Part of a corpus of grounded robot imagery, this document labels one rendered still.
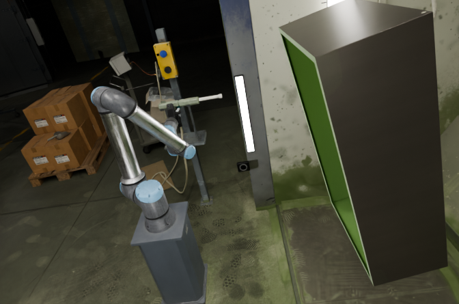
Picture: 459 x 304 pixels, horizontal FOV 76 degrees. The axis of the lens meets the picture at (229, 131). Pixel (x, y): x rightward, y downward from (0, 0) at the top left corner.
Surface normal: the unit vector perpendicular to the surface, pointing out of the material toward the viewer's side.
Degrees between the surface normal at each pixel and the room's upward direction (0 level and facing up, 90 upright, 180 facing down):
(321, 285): 0
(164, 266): 90
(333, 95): 90
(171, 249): 90
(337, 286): 0
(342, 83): 90
